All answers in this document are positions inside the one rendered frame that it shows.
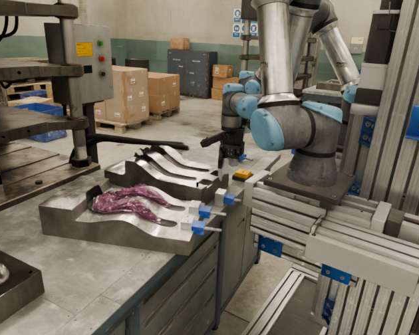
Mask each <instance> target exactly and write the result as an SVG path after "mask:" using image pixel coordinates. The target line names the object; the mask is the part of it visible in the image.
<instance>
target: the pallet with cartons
mask: <svg viewBox="0 0 419 335"><path fill-rule="evenodd" d="M148 98H149V100H148V101H149V114H150V115H153V116H152V119H153V120H161V119H162V116H163V117H170V116H172V115H171V114H172V113H176V114H178V113H180V75H179V74H166V73H159V72H148Z"/></svg>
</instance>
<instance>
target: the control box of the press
mask: <svg viewBox="0 0 419 335"><path fill-rule="evenodd" d="M44 28H45V38H46V44H47V54H48V59H49V63H52V64H62V63H64V56H63V46H62V39H61V28H60V23H44ZM74 30H75V37H76V50H77V58H78V63H80V64H81V65H83V67H84V75H83V76H82V77H80V91H81V98H82V111H83V115H84V116H86V117H87V118H88V124H89V127H88V128H86V129H84V131H85V136H86V135H88V134H95V133H96V128H95V119H94V104H95V103H97V102H99V103H101V102H104V100H108V99H112V98H114V87H113V76H112V56H111V45H110V27H108V26H102V25H83V24H74ZM51 84H52V90H53V100H54V103H59V104H62V107H63V116H67V105H69V98H68V92H67V81H66V78H65V77H63V76H52V78H51ZM86 153H87V155H88V156H91V161H92V162H94V163H98V150H97V144H95V145H93V146H92V147H91V148H90V149H89V150H88V151H87V152H86Z"/></svg>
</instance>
